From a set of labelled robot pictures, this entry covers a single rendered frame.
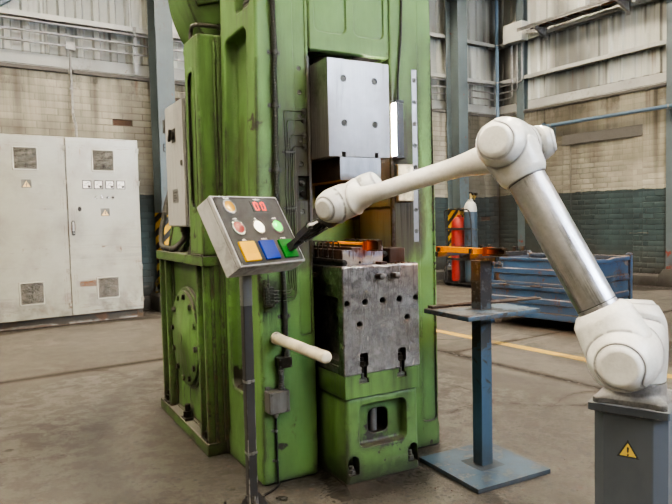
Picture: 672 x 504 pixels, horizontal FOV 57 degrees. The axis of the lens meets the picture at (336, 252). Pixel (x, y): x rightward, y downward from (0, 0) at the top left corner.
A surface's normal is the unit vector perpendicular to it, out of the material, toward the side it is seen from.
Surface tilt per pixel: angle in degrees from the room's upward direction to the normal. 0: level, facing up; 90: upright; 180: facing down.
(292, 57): 90
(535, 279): 89
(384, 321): 90
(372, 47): 90
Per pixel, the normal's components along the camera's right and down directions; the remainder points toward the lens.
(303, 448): 0.48, 0.04
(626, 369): -0.49, 0.15
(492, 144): -0.56, -0.04
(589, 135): -0.83, 0.05
